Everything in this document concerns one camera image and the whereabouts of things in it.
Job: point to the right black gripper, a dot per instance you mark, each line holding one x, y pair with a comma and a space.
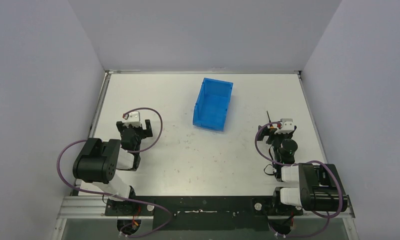
272, 135

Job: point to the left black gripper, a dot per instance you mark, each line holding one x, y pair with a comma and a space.
133, 128

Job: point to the orange handled screwdriver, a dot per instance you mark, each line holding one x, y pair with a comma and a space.
269, 119

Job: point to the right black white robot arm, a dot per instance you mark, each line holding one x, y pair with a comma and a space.
317, 186

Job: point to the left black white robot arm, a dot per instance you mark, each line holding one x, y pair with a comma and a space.
99, 161

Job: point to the blue plastic storage bin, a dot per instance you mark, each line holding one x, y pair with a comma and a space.
212, 104

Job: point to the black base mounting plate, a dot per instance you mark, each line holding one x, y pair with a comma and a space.
207, 213

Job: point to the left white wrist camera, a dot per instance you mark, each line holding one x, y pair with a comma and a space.
132, 119

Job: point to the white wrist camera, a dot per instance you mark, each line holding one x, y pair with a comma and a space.
132, 119
287, 126

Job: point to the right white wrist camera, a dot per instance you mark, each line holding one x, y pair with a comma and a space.
287, 126

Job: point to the aluminium frame rail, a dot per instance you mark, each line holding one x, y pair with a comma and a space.
92, 207

